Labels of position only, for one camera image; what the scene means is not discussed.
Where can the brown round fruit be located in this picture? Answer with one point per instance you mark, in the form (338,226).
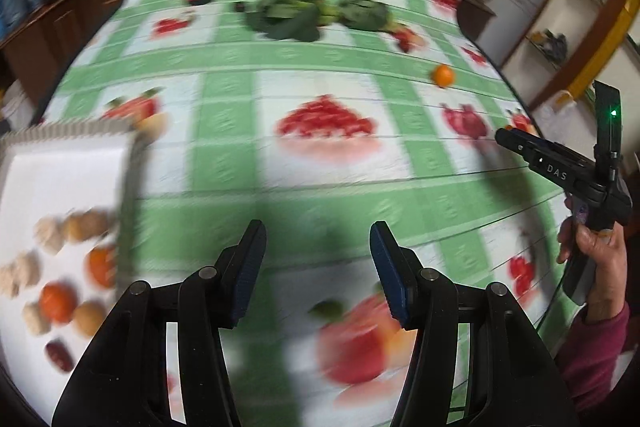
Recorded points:
(87,225)
(90,318)

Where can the red jujube date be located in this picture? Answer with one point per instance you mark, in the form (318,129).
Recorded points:
(59,355)

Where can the brown wooden cabinet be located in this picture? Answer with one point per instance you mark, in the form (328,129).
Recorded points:
(60,22)

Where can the person's right hand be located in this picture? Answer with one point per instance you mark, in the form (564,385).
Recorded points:
(607,272)

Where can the person's right forearm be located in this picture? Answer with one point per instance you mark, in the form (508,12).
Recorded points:
(595,362)

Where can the white wall shelf unit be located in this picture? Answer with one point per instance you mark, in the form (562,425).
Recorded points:
(565,7)

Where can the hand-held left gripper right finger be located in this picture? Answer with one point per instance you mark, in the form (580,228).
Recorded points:
(387,267)

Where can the small dark round object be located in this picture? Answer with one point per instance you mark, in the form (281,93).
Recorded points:
(240,7)

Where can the small orange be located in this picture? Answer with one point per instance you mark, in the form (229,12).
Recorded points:
(444,76)

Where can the beige rough lumpy fruit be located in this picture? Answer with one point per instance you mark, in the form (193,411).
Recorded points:
(50,234)
(20,274)
(36,319)

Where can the white tray with striped rim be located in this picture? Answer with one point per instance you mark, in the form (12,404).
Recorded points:
(65,167)

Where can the leafy green vegetable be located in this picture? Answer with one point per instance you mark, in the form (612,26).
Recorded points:
(365,9)
(287,14)

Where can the green checked fruit-print tablecloth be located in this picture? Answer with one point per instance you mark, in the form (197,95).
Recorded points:
(310,72)

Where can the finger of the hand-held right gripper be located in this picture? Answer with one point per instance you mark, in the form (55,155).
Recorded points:
(517,143)

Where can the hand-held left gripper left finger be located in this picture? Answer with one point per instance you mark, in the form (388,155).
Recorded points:
(247,267)

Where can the blue thermos jug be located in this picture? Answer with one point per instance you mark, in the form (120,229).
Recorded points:
(9,7)

